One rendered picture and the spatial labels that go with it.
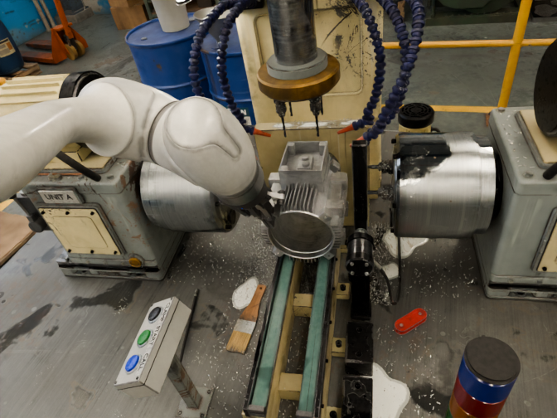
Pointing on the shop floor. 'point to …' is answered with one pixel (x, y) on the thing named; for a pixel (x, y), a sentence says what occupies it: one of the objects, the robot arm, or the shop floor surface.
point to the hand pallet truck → (66, 49)
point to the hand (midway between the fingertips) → (268, 216)
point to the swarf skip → (472, 12)
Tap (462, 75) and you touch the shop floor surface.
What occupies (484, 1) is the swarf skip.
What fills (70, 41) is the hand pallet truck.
